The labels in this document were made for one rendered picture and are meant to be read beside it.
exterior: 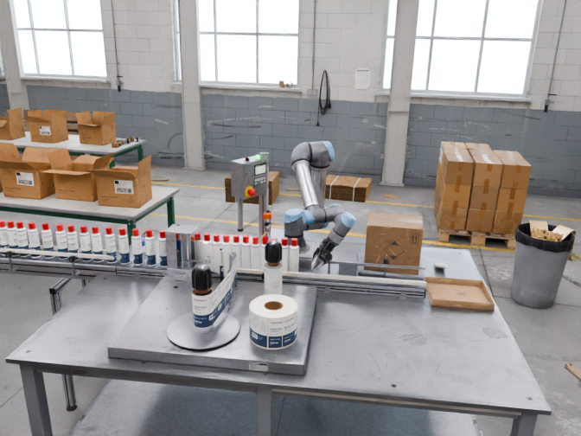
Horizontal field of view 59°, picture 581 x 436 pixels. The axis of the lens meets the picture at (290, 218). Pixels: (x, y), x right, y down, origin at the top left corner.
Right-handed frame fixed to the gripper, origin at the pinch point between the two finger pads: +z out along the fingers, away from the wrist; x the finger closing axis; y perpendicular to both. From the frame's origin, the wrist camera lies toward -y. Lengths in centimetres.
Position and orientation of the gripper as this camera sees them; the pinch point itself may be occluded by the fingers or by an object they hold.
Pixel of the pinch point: (313, 267)
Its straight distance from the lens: 272.5
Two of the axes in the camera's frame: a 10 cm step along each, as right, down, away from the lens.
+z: -5.1, 7.9, 3.4
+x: 8.5, 5.2, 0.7
